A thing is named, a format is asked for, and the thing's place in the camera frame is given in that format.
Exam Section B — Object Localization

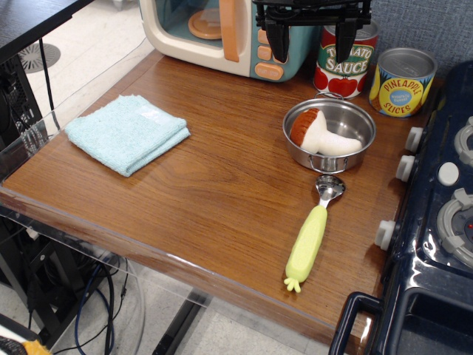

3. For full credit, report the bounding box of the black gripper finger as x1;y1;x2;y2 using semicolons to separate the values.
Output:
336;20;357;62
265;20;289;63

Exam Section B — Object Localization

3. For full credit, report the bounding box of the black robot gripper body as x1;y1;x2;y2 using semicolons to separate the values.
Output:
253;0;372;27

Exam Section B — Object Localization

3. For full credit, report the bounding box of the light blue towel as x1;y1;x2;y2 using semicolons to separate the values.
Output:
65;95;191;178

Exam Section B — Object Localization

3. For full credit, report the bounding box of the white stove knob middle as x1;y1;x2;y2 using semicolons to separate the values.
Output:
395;155;415;182

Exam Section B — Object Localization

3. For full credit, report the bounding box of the white stove knob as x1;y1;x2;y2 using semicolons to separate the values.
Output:
375;220;395;251
395;155;415;182
404;126;423;152

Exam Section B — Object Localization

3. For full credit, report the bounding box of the tomato sauce can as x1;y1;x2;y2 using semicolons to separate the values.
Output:
313;20;380;98

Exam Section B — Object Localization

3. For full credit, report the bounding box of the toy microwave oven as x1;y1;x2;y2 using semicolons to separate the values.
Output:
139;1;320;82

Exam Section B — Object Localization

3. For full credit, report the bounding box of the pineapple slices can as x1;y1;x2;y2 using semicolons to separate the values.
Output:
369;47;438;118

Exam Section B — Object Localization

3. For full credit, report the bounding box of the small steel pot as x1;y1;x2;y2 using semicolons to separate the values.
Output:
282;98;376;174

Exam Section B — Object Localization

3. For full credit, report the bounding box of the plush mushroom toy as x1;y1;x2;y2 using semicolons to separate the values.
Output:
290;108;363;156

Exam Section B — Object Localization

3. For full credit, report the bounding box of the white stove knob upper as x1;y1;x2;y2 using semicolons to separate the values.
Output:
404;126;423;152

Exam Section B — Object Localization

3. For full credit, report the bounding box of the white stove knob lower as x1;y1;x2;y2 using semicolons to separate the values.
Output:
375;220;395;251

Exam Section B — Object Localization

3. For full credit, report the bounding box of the black desk at left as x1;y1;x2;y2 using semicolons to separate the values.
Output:
1;0;92;63

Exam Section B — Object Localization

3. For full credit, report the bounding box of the black computer tower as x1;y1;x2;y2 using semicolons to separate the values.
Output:
1;55;42;150

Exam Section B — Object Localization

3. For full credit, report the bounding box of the dark blue toy stove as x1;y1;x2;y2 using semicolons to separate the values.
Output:
330;61;472;354

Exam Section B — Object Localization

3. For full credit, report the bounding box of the clear acrylic table guard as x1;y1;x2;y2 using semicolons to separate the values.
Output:
1;52;354;338

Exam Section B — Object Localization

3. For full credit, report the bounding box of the black table leg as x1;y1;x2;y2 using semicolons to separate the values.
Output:
152;300;201;355

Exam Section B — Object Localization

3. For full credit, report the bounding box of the spoon with green handle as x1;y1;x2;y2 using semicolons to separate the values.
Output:
283;175;346;293

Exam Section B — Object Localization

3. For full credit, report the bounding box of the black cable under table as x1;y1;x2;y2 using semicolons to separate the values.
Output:
55;258;130;355

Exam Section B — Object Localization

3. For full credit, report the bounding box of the blue cable under table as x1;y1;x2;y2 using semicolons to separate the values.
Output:
73;264;115;355

